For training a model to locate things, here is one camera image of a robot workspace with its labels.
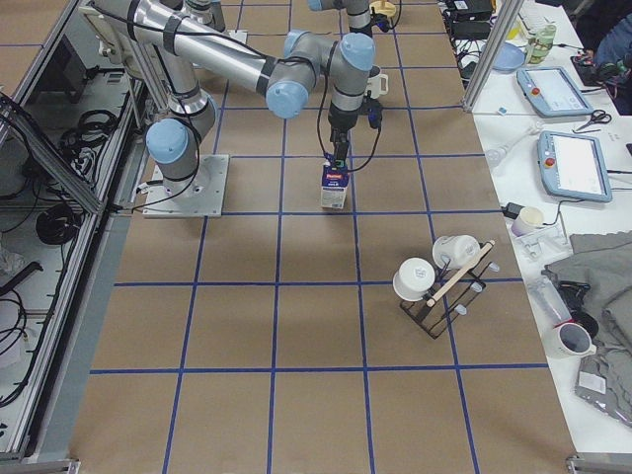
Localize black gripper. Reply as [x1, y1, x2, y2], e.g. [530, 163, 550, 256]
[328, 109, 354, 167]

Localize blue white milk carton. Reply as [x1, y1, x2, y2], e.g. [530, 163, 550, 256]
[320, 161, 350, 209]

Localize white ceramic mug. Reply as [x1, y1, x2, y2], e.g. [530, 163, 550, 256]
[365, 65, 389, 100]

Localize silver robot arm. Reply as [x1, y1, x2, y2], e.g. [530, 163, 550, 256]
[93, 1, 375, 177]
[307, 0, 372, 38]

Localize white purple cup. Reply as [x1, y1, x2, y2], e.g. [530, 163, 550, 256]
[511, 206, 544, 237]

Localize white mug on rack front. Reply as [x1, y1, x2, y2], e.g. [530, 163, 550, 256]
[392, 257, 435, 302]

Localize white mug on rack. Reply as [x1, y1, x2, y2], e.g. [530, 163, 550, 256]
[392, 257, 435, 302]
[433, 235, 480, 269]

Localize white mug on rack rear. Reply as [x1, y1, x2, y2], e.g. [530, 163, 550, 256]
[433, 235, 480, 269]

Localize wooden rack rod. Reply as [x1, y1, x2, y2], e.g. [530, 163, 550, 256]
[426, 240, 496, 308]

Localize light blue bowl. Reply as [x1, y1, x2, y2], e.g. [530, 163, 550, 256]
[493, 42, 525, 73]

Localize upper teach pendant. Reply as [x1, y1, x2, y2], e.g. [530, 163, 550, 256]
[515, 67, 593, 118]

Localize teach pendant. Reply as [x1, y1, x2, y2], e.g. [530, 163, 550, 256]
[515, 67, 593, 118]
[537, 130, 612, 202]

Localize green glass jar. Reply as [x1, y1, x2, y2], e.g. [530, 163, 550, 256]
[525, 24, 557, 65]

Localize lower teach pendant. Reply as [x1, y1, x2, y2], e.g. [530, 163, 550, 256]
[537, 130, 612, 202]

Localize black scissors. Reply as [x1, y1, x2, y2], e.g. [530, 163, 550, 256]
[573, 109, 612, 133]

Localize grey cloth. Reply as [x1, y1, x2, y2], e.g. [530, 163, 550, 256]
[542, 232, 631, 426]

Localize white mug on side table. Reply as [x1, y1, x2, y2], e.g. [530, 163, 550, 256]
[556, 323, 596, 357]

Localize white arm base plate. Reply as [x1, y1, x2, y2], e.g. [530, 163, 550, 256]
[142, 154, 230, 218]

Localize black wire mug rack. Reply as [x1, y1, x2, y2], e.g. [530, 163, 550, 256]
[397, 260, 487, 340]

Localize aluminium frame post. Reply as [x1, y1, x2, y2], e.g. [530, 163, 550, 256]
[462, 0, 523, 113]

